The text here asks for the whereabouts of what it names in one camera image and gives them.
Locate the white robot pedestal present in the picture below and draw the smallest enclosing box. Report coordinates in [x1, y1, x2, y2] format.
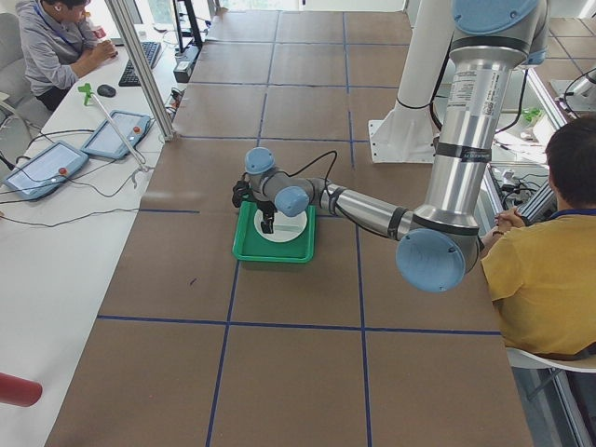
[369, 0, 454, 163]

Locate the blue teach pendant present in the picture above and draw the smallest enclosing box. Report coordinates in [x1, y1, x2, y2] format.
[81, 110, 151, 159]
[3, 141, 88, 200]

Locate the person in grey hoodie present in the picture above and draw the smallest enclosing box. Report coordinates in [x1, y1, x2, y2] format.
[16, 0, 117, 112]

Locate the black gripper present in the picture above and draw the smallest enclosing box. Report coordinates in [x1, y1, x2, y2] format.
[255, 200, 276, 234]

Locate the red cylinder bottle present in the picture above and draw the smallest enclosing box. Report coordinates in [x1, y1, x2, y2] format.
[0, 372, 43, 407]

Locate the person in yellow shirt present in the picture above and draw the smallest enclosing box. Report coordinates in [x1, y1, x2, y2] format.
[481, 116, 595, 358]

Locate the near blue teach pendant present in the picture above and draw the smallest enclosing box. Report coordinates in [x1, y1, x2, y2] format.
[3, 141, 88, 200]

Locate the black keyboard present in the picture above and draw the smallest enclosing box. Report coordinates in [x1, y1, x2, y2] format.
[117, 40, 164, 88]

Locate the white round plate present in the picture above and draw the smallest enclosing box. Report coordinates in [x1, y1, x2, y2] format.
[253, 210, 307, 243]

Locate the green plastic tray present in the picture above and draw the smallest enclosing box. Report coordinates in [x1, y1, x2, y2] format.
[232, 201, 316, 264]

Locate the aluminium frame post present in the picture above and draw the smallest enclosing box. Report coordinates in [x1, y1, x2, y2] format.
[105, 0, 174, 142]

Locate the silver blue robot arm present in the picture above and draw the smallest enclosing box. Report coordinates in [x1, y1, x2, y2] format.
[232, 1, 549, 292]

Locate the green handled grabber stick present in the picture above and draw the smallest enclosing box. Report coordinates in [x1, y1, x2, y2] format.
[77, 83, 152, 187]

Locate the far blue teach pendant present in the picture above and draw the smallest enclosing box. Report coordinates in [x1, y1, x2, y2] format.
[81, 110, 151, 159]

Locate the black desktop box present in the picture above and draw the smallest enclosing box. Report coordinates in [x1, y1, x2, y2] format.
[173, 45, 200, 84]

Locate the black camera cable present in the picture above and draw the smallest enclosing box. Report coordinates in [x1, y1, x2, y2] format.
[235, 149, 339, 187]

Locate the black computer mouse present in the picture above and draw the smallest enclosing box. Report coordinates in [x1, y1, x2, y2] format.
[97, 84, 116, 98]

